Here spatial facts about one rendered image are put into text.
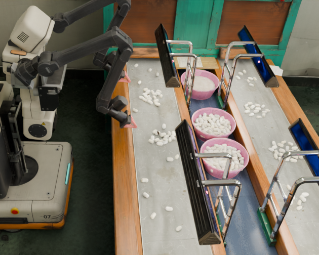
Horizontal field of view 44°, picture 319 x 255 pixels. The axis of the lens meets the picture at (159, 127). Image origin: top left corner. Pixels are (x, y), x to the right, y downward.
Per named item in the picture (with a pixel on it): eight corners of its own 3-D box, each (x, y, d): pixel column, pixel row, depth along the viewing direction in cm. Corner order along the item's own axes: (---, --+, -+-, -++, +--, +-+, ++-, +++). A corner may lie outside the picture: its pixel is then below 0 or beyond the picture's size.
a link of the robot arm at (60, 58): (121, 19, 180) (123, 31, 173) (133, 42, 190) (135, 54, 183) (35, 54, 188) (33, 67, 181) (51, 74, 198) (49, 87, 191)
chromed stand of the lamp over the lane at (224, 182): (184, 251, 180) (198, 186, 151) (178, 215, 195) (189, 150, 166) (225, 249, 182) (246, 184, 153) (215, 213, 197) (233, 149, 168)
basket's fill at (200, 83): (185, 99, 267) (186, 93, 263) (180, 81, 284) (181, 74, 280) (217, 99, 270) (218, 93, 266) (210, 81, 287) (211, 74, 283)
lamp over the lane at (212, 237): (198, 246, 140) (201, 234, 136) (174, 130, 187) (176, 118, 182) (221, 245, 141) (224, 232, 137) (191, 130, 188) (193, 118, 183)
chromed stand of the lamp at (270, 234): (269, 246, 185) (297, 182, 156) (256, 212, 200) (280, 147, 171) (307, 244, 188) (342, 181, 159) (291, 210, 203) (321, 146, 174)
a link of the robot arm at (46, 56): (30, 59, 188) (29, 67, 184) (46, 49, 185) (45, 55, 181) (44, 72, 194) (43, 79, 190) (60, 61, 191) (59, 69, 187)
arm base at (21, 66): (18, 61, 191) (13, 75, 182) (31, 52, 189) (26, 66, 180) (32, 73, 196) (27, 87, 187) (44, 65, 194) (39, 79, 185)
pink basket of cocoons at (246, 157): (202, 184, 211) (205, 172, 205) (194, 150, 231) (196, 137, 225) (250, 182, 215) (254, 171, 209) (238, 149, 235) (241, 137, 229)
